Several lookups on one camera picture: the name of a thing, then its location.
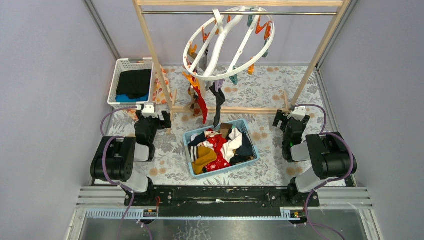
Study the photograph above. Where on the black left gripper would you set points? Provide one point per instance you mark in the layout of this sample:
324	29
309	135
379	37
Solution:
154	120

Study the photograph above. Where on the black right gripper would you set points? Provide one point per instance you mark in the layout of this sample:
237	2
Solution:
281	116

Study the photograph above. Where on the white sock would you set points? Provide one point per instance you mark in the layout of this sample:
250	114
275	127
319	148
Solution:
235	142

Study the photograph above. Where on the white round clip hanger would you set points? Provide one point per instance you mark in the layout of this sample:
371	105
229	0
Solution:
227	45

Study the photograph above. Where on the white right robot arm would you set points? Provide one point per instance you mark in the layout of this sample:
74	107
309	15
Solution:
330	158

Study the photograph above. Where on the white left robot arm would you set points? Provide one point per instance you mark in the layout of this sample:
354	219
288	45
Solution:
114	158

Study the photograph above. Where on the orange floral cloth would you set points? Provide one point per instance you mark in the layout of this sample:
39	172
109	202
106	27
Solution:
158	97

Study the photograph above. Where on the blue folded garment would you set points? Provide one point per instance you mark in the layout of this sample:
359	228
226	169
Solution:
126	99

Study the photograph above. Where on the blue plastic sock basket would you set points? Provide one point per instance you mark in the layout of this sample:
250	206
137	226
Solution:
197	138

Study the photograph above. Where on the white plastic laundry basket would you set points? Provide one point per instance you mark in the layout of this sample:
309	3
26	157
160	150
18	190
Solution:
125	65

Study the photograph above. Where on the black folded garment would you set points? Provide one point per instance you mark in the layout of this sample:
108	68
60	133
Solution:
134	83

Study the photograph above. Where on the dark navy sock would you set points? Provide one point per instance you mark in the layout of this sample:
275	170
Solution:
246	149

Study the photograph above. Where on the floral table mat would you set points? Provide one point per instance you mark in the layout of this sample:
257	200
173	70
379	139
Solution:
263	89

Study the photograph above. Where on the argyle hanging sock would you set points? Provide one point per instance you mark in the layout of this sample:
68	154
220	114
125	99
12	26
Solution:
193	92

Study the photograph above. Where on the red hanging sock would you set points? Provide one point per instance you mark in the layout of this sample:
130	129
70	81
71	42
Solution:
202	105

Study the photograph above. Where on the brown sock in basket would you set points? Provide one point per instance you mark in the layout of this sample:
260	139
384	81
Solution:
225	129

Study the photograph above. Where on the black hanging sock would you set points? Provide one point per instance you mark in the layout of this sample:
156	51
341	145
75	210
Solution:
220	100

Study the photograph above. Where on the red snowflake sock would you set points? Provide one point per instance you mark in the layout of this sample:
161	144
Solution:
216	141

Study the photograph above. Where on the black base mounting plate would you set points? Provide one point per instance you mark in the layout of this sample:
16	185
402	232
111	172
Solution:
221	201

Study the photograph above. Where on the metal hanging rod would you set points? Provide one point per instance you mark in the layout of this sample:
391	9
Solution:
240	13

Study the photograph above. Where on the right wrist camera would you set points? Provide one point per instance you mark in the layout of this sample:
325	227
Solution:
298	113

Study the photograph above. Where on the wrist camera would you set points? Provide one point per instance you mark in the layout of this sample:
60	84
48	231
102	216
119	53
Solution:
298	113
149	110

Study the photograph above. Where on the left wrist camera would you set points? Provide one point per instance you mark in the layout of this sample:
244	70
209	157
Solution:
149	110

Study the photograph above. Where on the wooden clothes rack frame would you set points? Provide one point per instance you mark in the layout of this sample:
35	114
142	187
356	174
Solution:
339	6

